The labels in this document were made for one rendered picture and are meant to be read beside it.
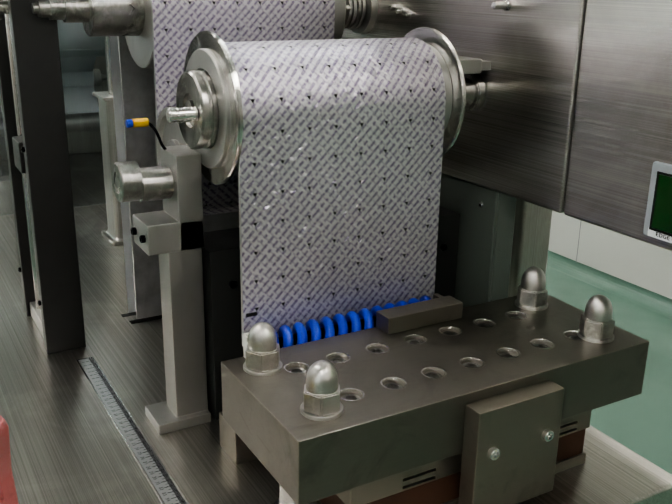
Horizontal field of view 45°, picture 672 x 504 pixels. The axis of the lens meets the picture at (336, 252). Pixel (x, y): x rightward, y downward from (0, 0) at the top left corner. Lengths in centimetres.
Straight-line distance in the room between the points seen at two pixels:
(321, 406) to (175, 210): 28
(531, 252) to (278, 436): 62
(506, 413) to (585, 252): 344
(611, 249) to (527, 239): 286
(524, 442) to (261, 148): 36
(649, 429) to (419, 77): 217
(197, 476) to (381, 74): 44
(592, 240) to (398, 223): 328
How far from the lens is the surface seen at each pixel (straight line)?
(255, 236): 80
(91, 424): 96
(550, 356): 82
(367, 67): 84
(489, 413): 73
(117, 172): 83
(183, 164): 83
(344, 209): 84
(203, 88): 78
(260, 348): 75
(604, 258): 409
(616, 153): 84
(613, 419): 291
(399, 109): 85
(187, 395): 93
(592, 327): 86
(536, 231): 121
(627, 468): 92
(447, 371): 77
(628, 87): 82
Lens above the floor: 137
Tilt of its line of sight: 19 degrees down
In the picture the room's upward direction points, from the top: 1 degrees clockwise
